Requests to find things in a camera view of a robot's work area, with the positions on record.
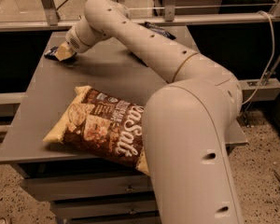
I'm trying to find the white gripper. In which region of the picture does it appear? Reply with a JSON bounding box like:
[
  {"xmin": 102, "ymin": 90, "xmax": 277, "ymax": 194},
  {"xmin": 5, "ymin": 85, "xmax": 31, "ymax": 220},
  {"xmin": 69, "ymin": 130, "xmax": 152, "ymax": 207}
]
[{"xmin": 55, "ymin": 24, "xmax": 91, "ymax": 61}]

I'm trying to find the blue rxbar blueberry bar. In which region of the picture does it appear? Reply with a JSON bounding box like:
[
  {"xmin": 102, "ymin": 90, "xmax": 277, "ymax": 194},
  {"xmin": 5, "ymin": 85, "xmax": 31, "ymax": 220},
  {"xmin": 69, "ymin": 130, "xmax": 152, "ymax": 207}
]
[{"xmin": 44, "ymin": 47, "xmax": 58, "ymax": 61}]

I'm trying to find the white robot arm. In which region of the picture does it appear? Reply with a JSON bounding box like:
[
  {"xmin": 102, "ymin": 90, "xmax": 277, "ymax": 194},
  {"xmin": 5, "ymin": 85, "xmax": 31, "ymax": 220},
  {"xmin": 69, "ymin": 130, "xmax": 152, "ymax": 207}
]
[{"xmin": 65, "ymin": 0, "xmax": 244, "ymax": 224}]

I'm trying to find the brown sea salt chip bag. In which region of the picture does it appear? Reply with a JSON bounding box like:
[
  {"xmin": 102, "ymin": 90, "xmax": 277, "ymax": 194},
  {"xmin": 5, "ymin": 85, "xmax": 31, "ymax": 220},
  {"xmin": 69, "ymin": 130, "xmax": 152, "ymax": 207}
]
[{"xmin": 44, "ymin": 86, "xmax": 149, "ymax": 175}]

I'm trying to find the blue chip bag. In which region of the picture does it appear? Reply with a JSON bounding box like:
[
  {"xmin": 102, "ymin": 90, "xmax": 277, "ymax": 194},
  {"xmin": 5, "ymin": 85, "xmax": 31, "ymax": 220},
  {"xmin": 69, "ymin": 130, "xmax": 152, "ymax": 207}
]
[{"xmin": 144, "ymin": 21, "xmax": 175, "ymax": 40}]

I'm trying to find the grey drawer cabinet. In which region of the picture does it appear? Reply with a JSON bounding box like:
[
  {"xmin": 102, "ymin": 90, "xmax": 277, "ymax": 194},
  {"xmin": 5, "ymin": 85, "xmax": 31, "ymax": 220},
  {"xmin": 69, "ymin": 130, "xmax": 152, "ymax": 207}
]
[{"xmin": 0, "ymin": 26, "xmax": 248, "ymax": 224}]

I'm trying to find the shoe tip on floor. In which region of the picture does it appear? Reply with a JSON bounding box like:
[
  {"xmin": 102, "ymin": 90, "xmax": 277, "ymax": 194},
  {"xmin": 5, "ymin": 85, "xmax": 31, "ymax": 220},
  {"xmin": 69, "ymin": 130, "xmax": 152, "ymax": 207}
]
[{"xmin": 0, "ymin": 217, "xmax": 10, "ymax": 224}]

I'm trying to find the metal railing frame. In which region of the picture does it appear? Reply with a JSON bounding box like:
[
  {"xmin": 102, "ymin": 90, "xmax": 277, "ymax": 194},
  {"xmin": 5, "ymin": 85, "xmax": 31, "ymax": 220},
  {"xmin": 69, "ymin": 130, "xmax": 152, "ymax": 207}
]
[{"xmin": 0, "ymin": 0, "xmax": 280, "ymax": 31}]

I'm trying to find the white cable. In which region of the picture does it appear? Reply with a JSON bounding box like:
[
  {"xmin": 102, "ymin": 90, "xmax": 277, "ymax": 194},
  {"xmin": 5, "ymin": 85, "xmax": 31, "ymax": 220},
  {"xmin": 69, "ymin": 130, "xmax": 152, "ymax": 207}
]
[{"xmin": 242, "ymin": 10, "xmax": 276, "ymax": 106}]

